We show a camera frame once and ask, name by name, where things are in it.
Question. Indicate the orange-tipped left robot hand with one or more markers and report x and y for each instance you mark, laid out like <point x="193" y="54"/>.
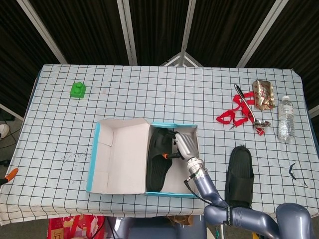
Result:
<point x="12" y="174"/>

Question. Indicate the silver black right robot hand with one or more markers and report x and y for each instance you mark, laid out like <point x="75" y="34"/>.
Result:
<point x="185" y="147"/>

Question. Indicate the black rubber slipper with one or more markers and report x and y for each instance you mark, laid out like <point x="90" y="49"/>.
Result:
<point x="155" y="174"/>
<point x="239" y="174"/>

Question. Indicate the light blue shoe box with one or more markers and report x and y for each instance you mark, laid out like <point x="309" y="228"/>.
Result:
<point x="124" y="161"/>

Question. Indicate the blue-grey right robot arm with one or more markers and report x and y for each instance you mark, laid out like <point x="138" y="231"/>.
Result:
<point x="211" y="194"/>

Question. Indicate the grid-patterned white tablecloth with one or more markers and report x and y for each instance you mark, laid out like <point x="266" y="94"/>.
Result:
<point x="149" y="94"/>

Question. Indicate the red patterned bag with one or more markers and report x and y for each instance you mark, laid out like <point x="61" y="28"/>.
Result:
<point x="74" y="226"/>

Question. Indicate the white screen foot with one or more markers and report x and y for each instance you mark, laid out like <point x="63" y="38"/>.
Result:
<point x="174" y="61"/>

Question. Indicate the blue-grey robot torso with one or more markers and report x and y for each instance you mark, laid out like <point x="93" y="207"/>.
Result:
<point x="149" y="231"/>

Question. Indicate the gold snack wrapper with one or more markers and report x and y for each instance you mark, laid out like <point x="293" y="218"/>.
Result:
<point x="263" y="94"/>

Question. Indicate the clear plastic water bottle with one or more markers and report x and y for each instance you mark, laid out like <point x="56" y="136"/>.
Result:
<point x="286" y="119"/>

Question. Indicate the green toy building block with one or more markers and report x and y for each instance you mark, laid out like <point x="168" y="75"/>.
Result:
<point x="77" y="90"/>

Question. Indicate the small black curved scrap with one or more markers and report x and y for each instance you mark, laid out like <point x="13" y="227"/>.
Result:
<point x="291" y="171"/>

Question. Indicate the dark folding screen white frames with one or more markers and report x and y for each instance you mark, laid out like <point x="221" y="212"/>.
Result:
<point x="87" y="30"/>

